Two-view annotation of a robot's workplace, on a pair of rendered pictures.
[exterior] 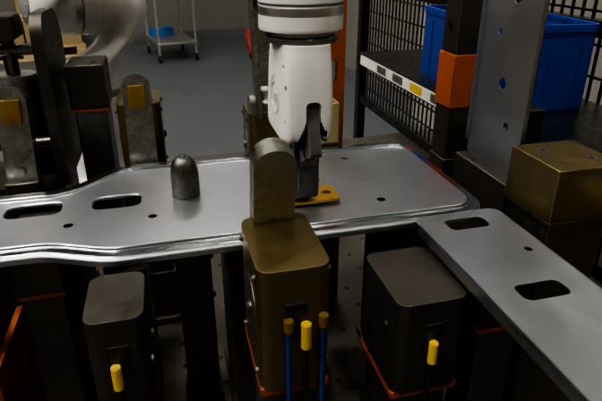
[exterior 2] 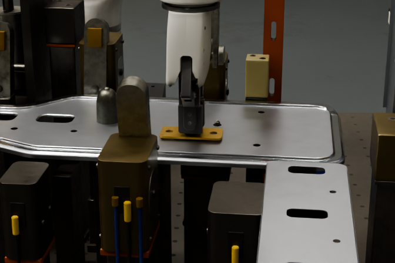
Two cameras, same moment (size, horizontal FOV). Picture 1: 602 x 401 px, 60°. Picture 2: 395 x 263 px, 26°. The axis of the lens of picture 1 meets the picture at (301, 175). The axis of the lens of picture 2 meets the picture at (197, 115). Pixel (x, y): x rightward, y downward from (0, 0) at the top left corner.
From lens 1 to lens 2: 0.63 m
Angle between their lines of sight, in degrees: 20
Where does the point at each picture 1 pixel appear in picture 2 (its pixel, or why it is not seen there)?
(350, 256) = not seen: hidden behind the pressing
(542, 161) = (377, 126)
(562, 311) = (303, 225)
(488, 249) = (300, 186)
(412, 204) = (278, 152)
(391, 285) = (215, 200)
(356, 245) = not seen: hidden behind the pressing
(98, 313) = (9, 178)
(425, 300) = (230, 211)
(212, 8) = not seen: outside the picture
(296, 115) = (172, 64)
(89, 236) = (24, 137)
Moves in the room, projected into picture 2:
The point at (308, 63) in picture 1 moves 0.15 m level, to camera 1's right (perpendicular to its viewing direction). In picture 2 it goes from (182, 26) to (300, 37)
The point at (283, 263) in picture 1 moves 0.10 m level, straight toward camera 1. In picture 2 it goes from (116, 158) to (76, 193)
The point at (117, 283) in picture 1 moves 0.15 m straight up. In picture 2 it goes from (29, 166) to (21, 52)
